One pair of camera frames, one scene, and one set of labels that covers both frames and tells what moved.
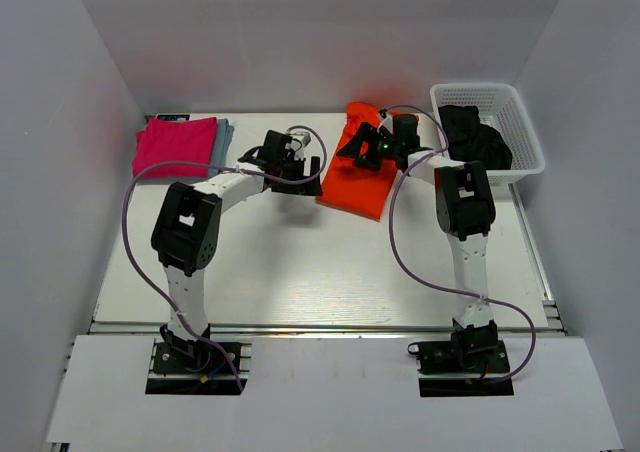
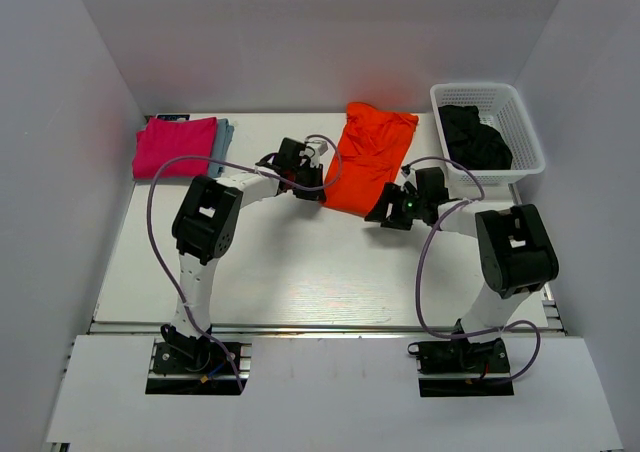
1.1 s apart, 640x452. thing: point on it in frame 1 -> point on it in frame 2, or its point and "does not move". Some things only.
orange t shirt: (351, 187) does not move
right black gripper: (353, 148) -> (390, 194)
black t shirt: (468, 140) does not move
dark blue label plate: (175, 117) does not move
